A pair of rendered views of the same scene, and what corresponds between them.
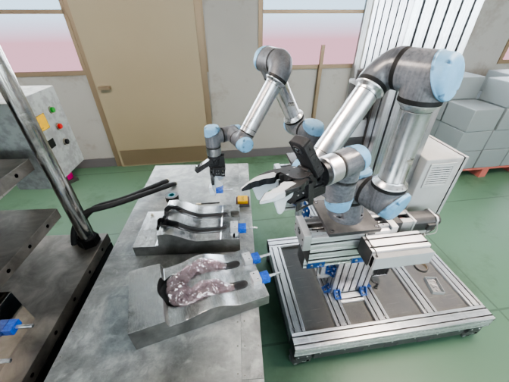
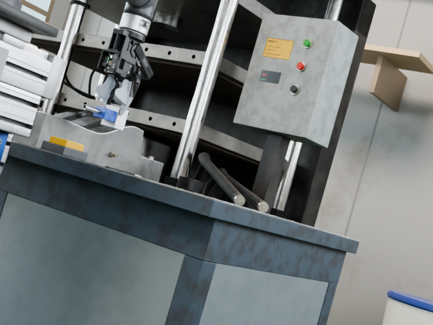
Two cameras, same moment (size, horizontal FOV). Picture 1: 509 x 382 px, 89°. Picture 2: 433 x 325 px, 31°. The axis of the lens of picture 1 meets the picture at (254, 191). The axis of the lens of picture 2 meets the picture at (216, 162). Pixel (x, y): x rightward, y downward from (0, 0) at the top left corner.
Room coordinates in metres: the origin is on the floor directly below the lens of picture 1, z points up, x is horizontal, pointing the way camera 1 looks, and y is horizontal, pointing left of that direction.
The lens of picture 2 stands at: (2.73, -1.17, 0.80)
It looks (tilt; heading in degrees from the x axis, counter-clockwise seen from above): 3 degrees up; 129
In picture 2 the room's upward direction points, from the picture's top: 16 degrees clockwise
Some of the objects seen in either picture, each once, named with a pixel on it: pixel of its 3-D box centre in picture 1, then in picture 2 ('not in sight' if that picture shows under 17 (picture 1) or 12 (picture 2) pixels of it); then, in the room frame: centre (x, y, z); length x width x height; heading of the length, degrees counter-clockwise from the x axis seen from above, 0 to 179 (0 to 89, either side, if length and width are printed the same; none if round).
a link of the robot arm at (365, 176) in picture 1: (354, 182); not in sight; (0.86, -0.40, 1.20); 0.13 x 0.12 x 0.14; 34
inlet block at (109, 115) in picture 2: (221, 189); (102, 113); (1.21, 0.19, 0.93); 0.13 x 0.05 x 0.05; 93
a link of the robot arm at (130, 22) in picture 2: (213, 151); (135, 26); (1.21, 0.21, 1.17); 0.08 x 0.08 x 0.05
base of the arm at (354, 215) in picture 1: (346, 205); not in sight; (0.87, -0.39, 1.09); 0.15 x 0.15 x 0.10
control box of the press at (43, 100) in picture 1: (79, 221); (252, 229); (1.15, 1.04, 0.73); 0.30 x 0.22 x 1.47; 3
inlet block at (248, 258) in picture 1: (257, 257); not in sight; (0.78, -0.01, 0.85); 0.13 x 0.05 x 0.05; 110
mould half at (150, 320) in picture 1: (199, 287); not in sight; (0.63, 0.22, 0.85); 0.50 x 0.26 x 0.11; 110
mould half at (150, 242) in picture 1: (190, 225); (77, 135); (0.98, 0.33, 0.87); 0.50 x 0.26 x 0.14; 93
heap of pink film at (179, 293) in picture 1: (198, 279); not in sight; (0.63, 0.22, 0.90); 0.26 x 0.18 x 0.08; 110
